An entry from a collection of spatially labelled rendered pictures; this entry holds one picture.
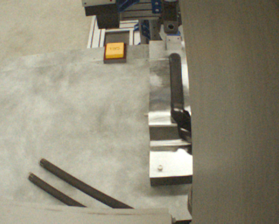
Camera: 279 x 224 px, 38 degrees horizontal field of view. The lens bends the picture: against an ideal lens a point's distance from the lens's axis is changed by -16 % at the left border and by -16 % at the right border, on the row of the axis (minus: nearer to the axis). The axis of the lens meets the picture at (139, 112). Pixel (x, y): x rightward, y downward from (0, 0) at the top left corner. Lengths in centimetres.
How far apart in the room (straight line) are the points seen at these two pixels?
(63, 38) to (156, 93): 163
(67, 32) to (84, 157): 167
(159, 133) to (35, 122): 45
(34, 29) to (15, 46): 20
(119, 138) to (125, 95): 16
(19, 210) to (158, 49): 105
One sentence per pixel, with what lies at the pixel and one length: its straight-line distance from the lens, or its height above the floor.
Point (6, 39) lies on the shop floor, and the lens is 319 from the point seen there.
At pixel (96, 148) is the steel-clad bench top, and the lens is 145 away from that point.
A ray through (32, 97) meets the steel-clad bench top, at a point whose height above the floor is 80.
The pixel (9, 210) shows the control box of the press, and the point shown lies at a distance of 64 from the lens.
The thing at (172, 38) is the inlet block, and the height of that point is 92.
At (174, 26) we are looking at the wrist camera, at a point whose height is 105.
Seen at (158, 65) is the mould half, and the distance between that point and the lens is 152.
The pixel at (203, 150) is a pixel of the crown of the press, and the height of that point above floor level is 189.
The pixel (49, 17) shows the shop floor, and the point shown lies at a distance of 320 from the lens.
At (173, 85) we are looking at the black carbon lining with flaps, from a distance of 147.
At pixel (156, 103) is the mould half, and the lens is 137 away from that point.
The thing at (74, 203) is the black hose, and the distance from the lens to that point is 130.
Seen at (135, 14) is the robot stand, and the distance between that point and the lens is 196.
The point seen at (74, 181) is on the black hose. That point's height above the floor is 87.
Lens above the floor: 202
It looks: 54 degrees down
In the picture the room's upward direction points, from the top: 7 degrees counter-clockwise
